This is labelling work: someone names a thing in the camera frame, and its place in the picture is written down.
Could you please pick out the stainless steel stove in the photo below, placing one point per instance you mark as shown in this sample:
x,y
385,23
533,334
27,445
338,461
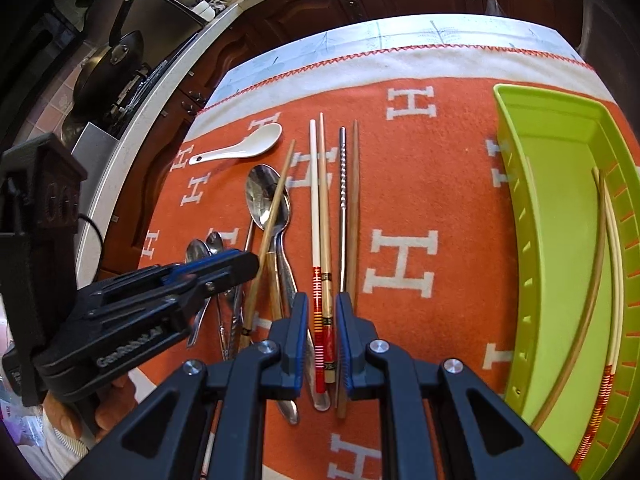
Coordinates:
x,y
95,147

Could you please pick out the person's left forearm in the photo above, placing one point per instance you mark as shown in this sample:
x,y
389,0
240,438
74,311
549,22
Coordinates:
x,y
60,452

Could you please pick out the grey steel appliance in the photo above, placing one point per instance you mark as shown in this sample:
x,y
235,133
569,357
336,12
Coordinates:
x,y
600,25

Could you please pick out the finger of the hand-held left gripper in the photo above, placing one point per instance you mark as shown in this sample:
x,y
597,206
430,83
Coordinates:
x,y
200,266
235,272

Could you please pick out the white ceramic spoon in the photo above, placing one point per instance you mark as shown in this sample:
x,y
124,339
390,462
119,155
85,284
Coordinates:
x,y
235,149

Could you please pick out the white red-striped chopstick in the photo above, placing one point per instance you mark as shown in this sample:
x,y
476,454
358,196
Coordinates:
x,y
315,210
617,280

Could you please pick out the brown wooden chopstick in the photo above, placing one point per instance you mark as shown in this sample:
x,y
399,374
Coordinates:
x,y
587,300
353,235

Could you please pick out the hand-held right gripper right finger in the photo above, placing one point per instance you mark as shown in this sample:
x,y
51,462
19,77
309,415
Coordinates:
x,y
342,330

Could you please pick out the light wooden chopstick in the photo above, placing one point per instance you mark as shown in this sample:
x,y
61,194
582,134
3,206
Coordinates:
x,y
275,285
280,190

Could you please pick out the orange printed blanket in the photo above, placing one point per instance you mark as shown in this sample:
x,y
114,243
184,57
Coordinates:
x,y
425,185

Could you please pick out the clear plastic bag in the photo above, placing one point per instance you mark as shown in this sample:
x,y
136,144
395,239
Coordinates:
x,y
492,7

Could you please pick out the white leaf-print tablecloth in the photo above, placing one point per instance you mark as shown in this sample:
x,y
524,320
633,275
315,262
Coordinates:
x,y
400,35

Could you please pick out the dark cooking pot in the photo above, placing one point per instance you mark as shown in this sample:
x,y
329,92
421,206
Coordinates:
x,y
70,130

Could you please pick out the black frying pan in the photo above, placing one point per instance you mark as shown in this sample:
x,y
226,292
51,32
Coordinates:
x,y
107,67

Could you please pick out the stainless steel panel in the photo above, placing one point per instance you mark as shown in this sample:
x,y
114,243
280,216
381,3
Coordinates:
x,y
150,15

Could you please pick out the person's left hand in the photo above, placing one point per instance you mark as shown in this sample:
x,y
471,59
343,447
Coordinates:
x,y
117,405

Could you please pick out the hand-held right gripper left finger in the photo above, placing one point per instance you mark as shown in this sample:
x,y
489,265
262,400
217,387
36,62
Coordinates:
x,y
301,330

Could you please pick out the green plastic tray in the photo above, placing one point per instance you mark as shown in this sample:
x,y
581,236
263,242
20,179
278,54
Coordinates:
x,y
555,210

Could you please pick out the white container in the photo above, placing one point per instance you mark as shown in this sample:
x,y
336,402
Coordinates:
x,y
202,8

